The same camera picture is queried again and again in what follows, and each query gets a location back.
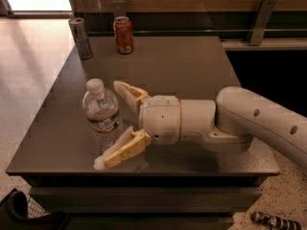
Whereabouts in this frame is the metal wall bracket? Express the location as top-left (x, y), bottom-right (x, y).
top-left (248, 0), bottom-right (277, 46)
top-left (111, 0), bottom-right (127, 17)

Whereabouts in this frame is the dark cabinet drawer front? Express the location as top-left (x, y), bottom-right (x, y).
top-left (30, 187), bottom-right (261, 214)

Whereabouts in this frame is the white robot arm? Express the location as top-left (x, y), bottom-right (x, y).
top-left (94, 81), bottom-right (307, 171)

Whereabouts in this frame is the black striped cylinder on floor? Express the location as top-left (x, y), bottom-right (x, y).
top-left (251, 212), bottom-right (302, 230)

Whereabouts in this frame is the clear plastic water bottle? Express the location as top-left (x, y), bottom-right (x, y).
top-left (83, 79), bottom-right (123, 152)

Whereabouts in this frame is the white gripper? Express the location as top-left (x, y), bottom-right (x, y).
top-left (93, 80), bottom-right (180, 171)

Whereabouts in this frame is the red coke can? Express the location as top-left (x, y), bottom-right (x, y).
top-left (113, 16), bottom-right (134, 55)

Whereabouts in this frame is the right metal wall bracket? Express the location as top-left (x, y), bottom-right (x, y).
top-left (248, 0), bottom-right (277, 46)

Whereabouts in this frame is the horizontal metal rail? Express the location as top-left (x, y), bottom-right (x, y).
top-left (87, 28), bottom-right (307, 37)

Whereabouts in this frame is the left metal wall bracket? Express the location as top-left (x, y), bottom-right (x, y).
top-left (111, 0), bottom-right (127, 17)

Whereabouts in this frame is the black wire basket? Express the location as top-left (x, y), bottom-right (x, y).
top-left (0, 189), bottom-right (71, 230)

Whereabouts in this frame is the tall silver can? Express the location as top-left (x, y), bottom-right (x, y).
top-left (68, 17), bottom-right (93, 60)

